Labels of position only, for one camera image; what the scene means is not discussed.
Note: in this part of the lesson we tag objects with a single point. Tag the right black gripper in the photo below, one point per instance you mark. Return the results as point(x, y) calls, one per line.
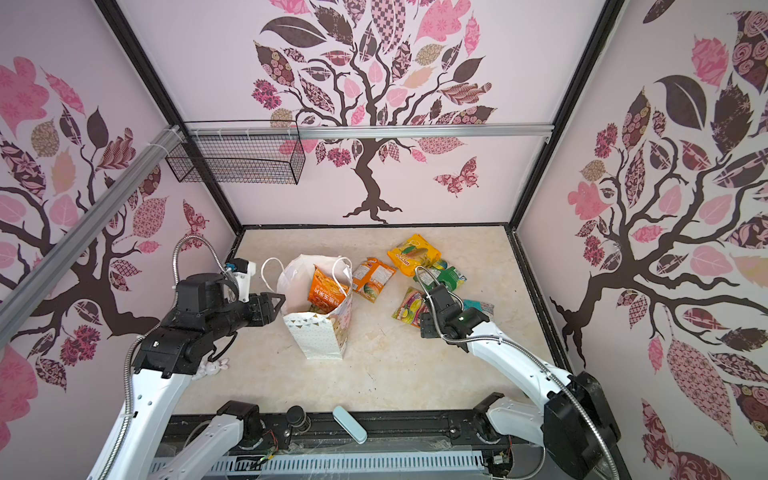
point(426, 326)

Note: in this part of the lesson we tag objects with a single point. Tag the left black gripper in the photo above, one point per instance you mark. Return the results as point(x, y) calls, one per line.
point(262, 307)

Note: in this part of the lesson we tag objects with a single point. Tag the orange chestnut snack bag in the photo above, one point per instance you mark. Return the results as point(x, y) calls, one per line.
point(325, 294)

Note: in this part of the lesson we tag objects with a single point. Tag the white paper gift bag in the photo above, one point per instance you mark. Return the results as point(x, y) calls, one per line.
point(320, 337)

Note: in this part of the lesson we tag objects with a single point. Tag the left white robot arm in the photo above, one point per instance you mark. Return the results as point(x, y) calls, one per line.
point(208, 307)

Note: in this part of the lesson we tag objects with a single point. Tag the pink Fox's candy bag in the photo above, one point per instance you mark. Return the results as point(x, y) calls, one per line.
point(411, 308)

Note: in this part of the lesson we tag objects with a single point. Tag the yellow corn snack bag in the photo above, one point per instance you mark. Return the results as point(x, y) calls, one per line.
point(414, 252)

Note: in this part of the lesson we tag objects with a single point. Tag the green snack packet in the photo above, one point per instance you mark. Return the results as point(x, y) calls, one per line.
point(442, 272)

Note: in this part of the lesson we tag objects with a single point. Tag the teal white snack packet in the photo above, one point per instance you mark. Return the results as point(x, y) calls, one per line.
point(486, 308)

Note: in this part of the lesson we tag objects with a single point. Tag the small white plush toy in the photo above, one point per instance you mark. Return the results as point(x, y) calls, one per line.
point(211, 368)

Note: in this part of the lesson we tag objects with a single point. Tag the orange white snack packet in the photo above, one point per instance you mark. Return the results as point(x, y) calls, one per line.
point(370, 278)

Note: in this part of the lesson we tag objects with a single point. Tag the black knob on base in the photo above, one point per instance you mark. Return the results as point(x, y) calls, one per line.
point(298, 420)

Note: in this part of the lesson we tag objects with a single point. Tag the light blue remote-like device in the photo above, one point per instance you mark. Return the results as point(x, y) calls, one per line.
point(350, 425)

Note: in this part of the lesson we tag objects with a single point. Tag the left metal flex conduit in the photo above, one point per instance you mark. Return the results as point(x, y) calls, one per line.
point(110, 452)

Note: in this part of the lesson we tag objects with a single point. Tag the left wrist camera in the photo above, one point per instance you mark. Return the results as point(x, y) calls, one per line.
point(241, 271)

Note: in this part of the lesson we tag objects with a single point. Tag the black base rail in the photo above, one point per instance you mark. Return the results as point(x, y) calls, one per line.
point(577, 437)

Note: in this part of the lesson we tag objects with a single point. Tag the white slotted cable duct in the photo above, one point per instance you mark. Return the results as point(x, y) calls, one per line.
point(316, 465)

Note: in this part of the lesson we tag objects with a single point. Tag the black wire basket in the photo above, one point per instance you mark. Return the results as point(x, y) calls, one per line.
point(231, 151)

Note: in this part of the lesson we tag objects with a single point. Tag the back aluminium rail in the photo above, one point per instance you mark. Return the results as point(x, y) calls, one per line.
point(375, 132)

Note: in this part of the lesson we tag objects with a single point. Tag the aluminium rail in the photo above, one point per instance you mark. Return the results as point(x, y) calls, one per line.
point(375, 132)
point(22, 301)

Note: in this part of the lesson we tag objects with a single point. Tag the left aluminium rail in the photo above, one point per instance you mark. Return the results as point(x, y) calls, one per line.
point(22, 301)

